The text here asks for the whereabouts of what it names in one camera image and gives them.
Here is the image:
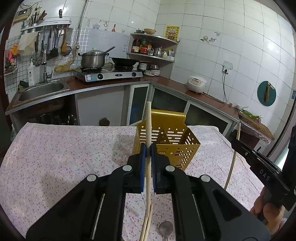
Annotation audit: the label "pink floral tablecloth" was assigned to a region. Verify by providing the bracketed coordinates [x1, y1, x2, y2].
[1, 123, 263, 237]

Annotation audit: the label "wall power socket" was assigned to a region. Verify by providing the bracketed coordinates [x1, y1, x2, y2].
[222, 60, 233, 74]

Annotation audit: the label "wooden chopstick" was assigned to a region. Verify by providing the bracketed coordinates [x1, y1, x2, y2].
[224, 122, 241, 190]
[146, 101, 152, 211]
[139, 211, 149, 241]
[144, 204, 154, 241]

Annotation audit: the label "steel cooking pot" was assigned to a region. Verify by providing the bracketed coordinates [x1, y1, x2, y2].
[78, 46, 115, 69]

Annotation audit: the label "white soap bottle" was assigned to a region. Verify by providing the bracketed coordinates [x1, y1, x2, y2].
[28, 59, 35, 86]

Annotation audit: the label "wall utensil rack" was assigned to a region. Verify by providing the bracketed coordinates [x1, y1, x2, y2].
[17, 7, 71, 67]

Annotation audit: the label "metal spoon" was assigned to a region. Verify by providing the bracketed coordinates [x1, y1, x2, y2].
[159, 221, 174, 241]

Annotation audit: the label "right hand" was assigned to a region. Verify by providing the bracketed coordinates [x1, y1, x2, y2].
[250, 187, 285, 235]

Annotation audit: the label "yellow perforated utensil holder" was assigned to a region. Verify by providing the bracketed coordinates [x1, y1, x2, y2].
[132, 109, 201, 172]

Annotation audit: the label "wooden board with vegetables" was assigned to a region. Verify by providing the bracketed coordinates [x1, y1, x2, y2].
[237, 109, 275, 144]

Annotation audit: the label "black wok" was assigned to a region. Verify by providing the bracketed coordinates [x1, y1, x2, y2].
[111, 57, 138, 67]

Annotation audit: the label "kitchen counter cabinets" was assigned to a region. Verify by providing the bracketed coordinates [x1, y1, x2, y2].
[6, 76, 239, 137]

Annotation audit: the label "yellow wall poster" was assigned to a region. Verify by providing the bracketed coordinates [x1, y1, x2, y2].
[165, 26, 180, 42]

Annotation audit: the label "steel sink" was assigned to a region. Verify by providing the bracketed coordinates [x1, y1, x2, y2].
[11, 79, 70, 105]

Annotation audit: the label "silver gas stove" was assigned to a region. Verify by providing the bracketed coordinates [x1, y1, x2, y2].
[74, 68, 143, 83]

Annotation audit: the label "white rice cooker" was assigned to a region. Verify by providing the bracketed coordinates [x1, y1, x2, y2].
[187, 76, 207, 94]

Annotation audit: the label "teal round cutting board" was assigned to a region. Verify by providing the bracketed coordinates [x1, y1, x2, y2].
[257, 81, 276, 106]

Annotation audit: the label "corner shelf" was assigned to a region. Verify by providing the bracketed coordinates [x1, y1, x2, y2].
[126, 33, 178, 78]

